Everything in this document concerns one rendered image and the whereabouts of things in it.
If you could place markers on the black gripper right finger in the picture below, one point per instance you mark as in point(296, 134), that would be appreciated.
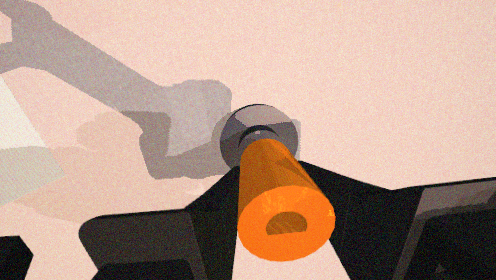
point(377, 229)

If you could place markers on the dark grey round pedestal with shaft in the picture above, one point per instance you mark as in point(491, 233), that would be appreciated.
point(254, 122)

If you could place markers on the orange knob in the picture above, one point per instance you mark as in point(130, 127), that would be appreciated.
point(282, 214)

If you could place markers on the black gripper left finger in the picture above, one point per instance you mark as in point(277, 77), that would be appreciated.
point(204, 233)

